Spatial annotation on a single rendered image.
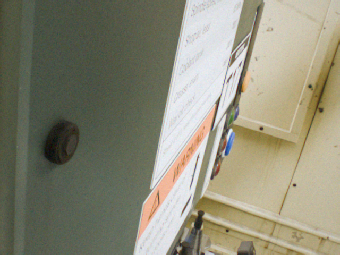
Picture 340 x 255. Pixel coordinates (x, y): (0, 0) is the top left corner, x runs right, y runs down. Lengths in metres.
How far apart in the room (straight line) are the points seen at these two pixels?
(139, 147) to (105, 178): 0.03
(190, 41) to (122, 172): 0.08
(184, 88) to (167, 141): 0.03
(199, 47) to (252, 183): 1.16
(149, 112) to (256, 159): 1.16
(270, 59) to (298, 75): 0.09
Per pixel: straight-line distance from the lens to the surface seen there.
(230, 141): 0.53
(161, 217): 0.28
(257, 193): 1.40
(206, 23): 0.24
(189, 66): 0.23
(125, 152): 0.17
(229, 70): 0.38
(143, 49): 0.16
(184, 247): 0.85
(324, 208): 1.40
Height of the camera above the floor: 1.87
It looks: 25 degrees down
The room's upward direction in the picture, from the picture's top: 12 degrees clockwise
